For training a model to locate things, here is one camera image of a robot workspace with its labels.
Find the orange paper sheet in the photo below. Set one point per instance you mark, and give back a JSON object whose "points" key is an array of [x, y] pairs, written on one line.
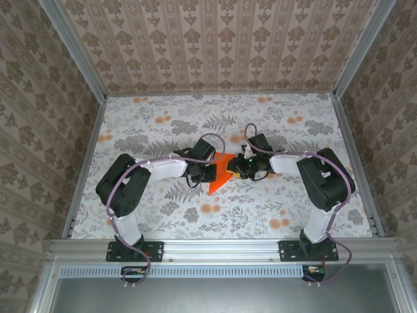
{"points": [[221, 176]]}

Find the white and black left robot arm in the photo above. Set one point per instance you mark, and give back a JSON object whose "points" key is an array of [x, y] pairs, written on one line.
{"points": [[127, 189]]}

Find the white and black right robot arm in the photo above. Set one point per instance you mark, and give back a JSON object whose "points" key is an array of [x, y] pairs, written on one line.
{"points": [[325, 182]]}

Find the grey metal panel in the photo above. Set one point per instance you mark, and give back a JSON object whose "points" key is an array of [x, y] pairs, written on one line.
{"points": [[228, 295]]}

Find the small electronics board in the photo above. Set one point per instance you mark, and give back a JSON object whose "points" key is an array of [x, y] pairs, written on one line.
{"points": [[314, 272], [132, 273]]}

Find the long aluminium mounting rail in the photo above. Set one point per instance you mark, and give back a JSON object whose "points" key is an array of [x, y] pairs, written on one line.
{"points": [[221, 249]]}

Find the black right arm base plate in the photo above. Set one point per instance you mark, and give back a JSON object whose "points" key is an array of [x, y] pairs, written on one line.
{"points": [[288, 251]]}

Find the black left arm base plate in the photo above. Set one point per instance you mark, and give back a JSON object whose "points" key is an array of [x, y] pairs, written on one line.
{"points": [[153, 251]]}

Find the aluminium table side rail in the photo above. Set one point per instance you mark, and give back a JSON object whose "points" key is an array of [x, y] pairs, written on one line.
{"points": [[85, 166], [358, 137]]}

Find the aluminium frame post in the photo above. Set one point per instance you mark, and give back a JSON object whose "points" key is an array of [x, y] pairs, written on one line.
{"points": [[75, 52], [361, 49]]}

